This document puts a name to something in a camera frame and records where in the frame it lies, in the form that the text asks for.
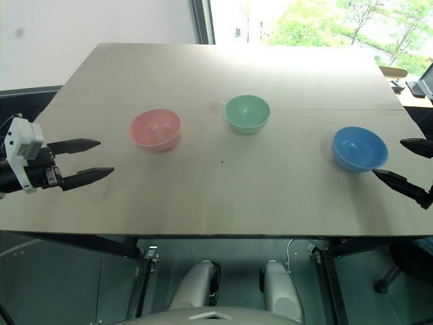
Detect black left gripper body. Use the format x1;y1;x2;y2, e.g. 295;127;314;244
22;142;66;192

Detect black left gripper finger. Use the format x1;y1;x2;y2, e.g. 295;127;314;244
47;137;102;156
57;167;116;193

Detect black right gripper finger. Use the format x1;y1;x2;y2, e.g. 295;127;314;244
372;169;433;211
399;137;433;158

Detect wooden side desk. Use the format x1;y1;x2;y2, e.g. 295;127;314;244
392;74;433;109

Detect blue plastic bowl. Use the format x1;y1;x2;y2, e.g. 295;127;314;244
331;125;389;174

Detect dark laptop computer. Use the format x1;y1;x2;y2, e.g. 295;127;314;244
405;62;433;100

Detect dark low cabinet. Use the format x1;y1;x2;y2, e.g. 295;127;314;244
0;85;64;137

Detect red plastic bowl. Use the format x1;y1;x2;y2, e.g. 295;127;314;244
128;108;183;152

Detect black office chair base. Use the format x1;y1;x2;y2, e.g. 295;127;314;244
373;236;433;294

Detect silver left robot leg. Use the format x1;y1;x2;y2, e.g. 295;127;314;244
168;259;221;311

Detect silver robot leg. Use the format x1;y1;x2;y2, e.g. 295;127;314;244
168;259;221;311
259;259;304;323

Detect silver right robot leg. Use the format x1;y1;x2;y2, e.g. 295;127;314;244
259;259;304;323

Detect green plastic bowl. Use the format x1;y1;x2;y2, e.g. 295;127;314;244
224;94;271;135

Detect silver robot torso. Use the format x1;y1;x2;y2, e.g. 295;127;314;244
118;305;305;325

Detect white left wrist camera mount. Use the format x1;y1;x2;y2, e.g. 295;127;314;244
4;116;47;194

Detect black table frame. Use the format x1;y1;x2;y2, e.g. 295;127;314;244
28;232;145;259

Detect black support stand rail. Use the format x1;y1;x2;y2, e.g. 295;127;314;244
127;246;160;320
306;243;350;325

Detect white hanging cable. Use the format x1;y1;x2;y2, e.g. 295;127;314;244
286;238;296;276

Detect dark window frame post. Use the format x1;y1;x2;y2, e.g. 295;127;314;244
189;0;217;45

